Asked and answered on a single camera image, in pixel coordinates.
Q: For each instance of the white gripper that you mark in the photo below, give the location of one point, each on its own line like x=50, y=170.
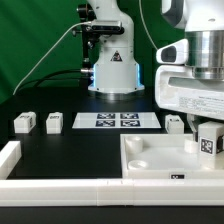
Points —
x=176, y=89

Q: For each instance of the white square tabletop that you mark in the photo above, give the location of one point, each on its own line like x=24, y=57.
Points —
x=167, y=156

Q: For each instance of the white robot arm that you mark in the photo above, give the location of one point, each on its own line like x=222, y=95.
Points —
x=116, y=73

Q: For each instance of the white marker sheet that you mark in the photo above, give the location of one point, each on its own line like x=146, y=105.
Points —
x=116, y=120

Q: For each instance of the white left fence piece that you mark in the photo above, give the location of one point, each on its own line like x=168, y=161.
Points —
x=9, y=156

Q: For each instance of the white front fence bar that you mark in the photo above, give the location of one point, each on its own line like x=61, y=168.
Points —
x=108, y=192

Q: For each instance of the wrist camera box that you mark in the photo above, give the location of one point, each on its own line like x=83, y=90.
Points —
x=176, y=53

